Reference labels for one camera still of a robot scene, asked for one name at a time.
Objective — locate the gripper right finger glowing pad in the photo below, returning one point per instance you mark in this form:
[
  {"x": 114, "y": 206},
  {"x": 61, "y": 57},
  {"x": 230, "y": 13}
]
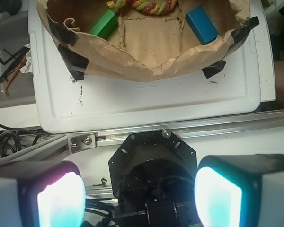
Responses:
[{"x": 240, "y": 190}]

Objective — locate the multicolour twisted rope toy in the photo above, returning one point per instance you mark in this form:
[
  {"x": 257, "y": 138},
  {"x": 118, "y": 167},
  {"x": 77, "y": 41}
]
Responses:
[{"x": 144, "y": 6}]

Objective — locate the white plastic tray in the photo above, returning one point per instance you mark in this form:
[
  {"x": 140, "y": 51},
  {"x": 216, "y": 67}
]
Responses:
[{"x": 97, "y": 103}]

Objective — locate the brown paper bag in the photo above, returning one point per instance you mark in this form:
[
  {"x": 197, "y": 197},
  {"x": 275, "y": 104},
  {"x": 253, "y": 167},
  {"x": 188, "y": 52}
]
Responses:
[{"x": 144, "y": 48}]

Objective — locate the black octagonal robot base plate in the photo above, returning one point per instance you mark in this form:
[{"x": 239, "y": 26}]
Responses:
[{"x": 152, "y": 176}]

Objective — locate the blue wooden block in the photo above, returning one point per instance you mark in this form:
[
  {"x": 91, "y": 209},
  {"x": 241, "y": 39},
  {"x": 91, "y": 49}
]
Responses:
[{"x": 201, "y": 25}]

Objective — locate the aluminium extrusion rail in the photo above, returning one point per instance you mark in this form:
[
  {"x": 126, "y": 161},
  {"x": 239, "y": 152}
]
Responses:
[{"x": 240, "y": 134}]

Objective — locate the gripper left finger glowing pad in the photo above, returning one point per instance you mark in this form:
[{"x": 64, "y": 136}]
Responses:
[{"x": 41, "y": 194}]

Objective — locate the green wooden block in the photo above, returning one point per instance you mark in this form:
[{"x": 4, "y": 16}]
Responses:
[{"x": 105, "y": 26}]

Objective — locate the metal corner bracket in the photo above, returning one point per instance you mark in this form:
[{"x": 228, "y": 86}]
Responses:
[{"x": 81, "y": 142}]

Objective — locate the orange handled tool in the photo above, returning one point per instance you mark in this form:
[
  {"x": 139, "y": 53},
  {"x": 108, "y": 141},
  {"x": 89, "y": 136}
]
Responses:
[{"x": 16, "y": 71}]

